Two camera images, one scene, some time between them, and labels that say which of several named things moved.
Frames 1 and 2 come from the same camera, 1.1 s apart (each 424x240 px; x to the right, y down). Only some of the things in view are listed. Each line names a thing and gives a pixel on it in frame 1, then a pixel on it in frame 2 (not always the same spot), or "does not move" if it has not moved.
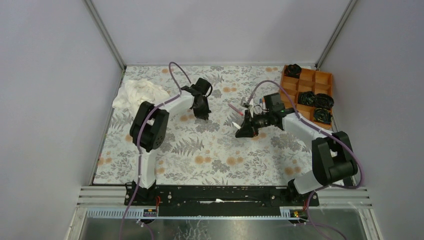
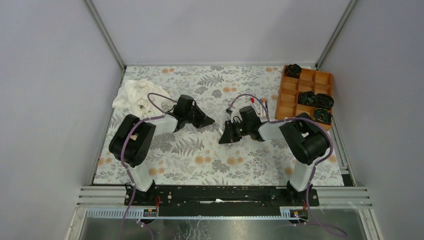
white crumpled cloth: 134,92 does not move
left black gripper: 202,114 -> 203,120
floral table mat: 209,107 does not move
